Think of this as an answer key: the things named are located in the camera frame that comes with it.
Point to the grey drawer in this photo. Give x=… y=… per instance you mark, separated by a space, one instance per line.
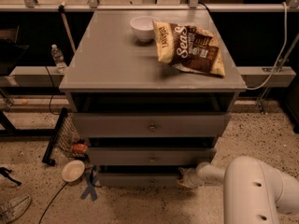
x=137 y=180
x=94 y=125
x=149 y=156

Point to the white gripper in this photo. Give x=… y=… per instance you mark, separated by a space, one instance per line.
x=200 y=173

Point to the black clamp on floor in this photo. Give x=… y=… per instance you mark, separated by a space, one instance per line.
x=5 y=172

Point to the white stick with black tip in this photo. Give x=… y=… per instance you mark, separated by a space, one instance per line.
x=66 y=26

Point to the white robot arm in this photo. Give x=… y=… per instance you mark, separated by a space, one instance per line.
x=253 y=191

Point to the grey middle drawer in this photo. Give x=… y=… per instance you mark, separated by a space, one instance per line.
x=149 y=156

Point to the grey drawer cabinet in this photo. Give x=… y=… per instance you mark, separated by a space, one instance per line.
x=113 y=73

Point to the grey sneaker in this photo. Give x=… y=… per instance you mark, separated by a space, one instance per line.
x=14 y=208

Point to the white bowl on cabinet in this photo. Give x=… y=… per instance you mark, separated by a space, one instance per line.
x=142 y=27

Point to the brown yellow chip bag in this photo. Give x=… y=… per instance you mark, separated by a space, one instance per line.
x=188 y=48

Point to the black mesh basket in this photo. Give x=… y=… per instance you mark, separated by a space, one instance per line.
x=63 y=137

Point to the cream bowl on floor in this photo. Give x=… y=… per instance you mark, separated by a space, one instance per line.
x=73 y=171

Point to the clear plastic water bottle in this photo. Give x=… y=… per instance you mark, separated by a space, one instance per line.
x=58 y=58

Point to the grey top drawer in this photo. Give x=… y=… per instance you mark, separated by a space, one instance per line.
x=94 y=125

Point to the grey bottom drawer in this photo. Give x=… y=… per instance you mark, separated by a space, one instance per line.
x=137 y=180

